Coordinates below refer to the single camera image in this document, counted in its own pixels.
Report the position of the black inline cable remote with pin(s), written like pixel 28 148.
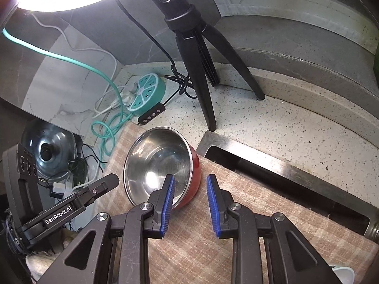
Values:
pixel 151 114

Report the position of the black mini tripod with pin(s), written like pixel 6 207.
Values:
pixel 191 32

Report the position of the red steel-lined bowl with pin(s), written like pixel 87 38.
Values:
pixel 156 153

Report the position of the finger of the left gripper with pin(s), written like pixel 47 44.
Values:
pixel 92 192

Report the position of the teal round power strip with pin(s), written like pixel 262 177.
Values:
pixel 148 91

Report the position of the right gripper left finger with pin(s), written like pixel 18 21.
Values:
pixel 89 258

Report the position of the white plug adapter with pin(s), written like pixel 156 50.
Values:
pixel 61 190

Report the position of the gloved left hand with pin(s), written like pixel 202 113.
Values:
pixel 38 262

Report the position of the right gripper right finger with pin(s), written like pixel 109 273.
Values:
pixel 290 258

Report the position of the plaid beige table cloth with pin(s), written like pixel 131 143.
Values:
pixel 191 253

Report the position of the light blue ceramic bowl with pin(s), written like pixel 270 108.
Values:
pixel 346 275

